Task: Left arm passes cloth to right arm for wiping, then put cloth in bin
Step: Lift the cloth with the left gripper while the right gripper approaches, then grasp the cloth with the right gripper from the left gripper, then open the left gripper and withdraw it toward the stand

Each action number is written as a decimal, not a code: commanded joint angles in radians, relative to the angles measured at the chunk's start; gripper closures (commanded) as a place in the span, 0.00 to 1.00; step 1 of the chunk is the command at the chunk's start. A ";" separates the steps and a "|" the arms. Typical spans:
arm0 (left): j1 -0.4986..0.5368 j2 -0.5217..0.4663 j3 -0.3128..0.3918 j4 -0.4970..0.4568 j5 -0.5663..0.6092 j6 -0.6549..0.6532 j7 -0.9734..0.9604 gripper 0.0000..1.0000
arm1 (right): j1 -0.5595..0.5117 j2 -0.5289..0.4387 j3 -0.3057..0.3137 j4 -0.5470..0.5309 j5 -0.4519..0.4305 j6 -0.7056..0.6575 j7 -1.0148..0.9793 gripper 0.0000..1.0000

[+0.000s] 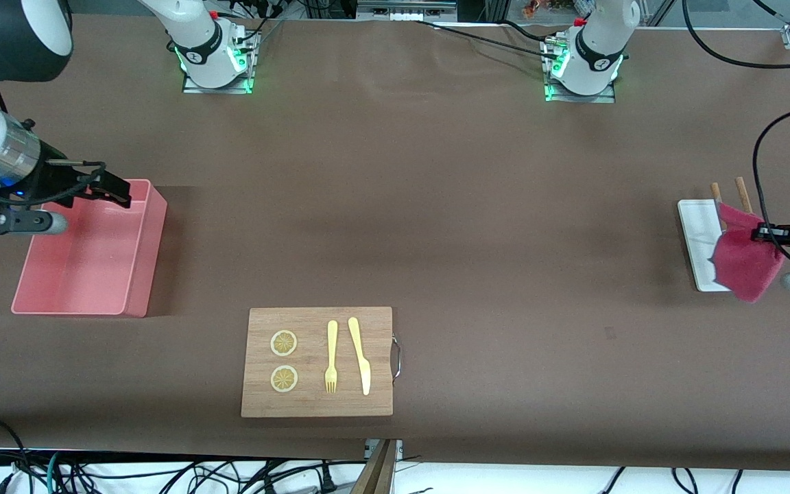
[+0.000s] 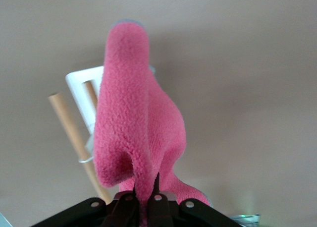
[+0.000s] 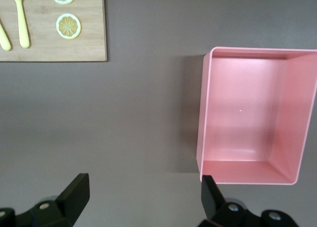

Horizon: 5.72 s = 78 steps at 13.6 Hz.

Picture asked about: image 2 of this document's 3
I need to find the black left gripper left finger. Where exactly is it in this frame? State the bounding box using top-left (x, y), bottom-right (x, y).
top-left (105, 183), bottom-right (139, 227)

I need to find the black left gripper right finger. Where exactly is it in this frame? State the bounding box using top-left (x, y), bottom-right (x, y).
top-left (148, 172), bottom-right (175, 227)

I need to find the pink fleece cloth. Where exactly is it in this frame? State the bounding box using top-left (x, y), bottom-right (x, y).
top-left (93, 23), bottom-right (211, 227)

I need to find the brown wooden rod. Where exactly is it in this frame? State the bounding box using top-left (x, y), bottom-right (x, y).
top-left (48, 91), bottom-right (113, 206)

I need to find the white rectangular rack base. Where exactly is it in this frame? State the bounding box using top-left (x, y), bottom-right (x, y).
top-left (65, 18), bottom-right (157, 151)

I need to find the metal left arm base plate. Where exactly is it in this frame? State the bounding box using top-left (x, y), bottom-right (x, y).
top-left (227, 213), bottom-right (261, 225)

